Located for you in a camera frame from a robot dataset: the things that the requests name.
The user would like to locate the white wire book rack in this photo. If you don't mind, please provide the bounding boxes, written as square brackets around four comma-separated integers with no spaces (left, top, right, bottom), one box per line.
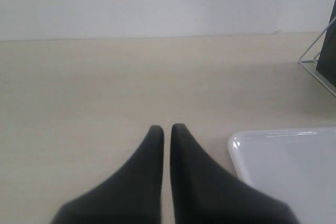
[297,17,335,97]

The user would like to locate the white plastic tray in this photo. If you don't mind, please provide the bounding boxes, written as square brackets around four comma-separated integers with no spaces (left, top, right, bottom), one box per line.
[228,127,335,223]

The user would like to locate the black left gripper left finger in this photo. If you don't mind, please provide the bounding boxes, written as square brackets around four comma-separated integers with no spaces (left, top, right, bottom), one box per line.
[52,125,164,223]

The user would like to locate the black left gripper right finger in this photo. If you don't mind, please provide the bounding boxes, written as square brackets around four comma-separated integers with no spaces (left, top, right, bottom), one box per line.
[170,124,299,223]

